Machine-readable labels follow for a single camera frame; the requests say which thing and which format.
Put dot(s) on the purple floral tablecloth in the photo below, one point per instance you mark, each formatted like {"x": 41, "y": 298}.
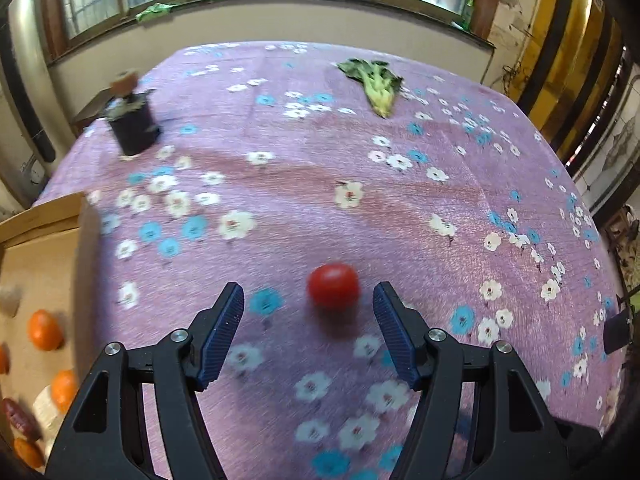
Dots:
{"x": 271, "y": 162}

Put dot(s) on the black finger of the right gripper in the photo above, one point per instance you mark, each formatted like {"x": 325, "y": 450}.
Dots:
{"x": 617, "y": 332}

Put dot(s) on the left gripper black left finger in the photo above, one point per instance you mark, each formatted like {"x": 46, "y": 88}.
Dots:
{"x": 103, "y": 435}

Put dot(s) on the green bottle on windowsill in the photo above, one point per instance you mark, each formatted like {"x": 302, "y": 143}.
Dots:
{"x": 464, "y": 19}

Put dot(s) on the tall standing air conditioner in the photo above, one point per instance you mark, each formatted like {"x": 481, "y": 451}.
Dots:
{"x": 34, "y": 133}

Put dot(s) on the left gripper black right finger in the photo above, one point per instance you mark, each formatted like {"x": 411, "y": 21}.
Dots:
{"x": 512, "y": 434}

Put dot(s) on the small red tomato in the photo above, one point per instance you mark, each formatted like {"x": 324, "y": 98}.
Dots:
{"x": 333, "y": 286}

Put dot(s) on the green leafy vegetable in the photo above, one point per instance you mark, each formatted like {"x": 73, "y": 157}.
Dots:
{"x": 380, "y": 84}

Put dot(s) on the beige round cake piece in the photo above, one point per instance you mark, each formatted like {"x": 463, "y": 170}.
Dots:
{"x": 10, "y": 298}

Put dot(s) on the orange tangerine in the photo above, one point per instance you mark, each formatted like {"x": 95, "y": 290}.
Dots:
{"x": 4, "y": 361}
{"x": 29, "y": 453}
{"x": 44, "y": 331}
{"x": 64, "y": 387}

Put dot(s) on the shallow cardboard box tray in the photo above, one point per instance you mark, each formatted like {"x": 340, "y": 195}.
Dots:
{"x": 49, "y": 253}

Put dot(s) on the green cloth on windowsill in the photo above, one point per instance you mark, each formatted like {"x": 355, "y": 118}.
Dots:
{"x": 153, "y": 12}

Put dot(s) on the large dark red jujube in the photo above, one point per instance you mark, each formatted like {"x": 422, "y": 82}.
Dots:
{"x": 21, "y": 420}

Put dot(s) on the black pot with wooden knob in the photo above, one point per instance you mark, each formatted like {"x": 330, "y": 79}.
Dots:
{"x": 129, "y": 114}

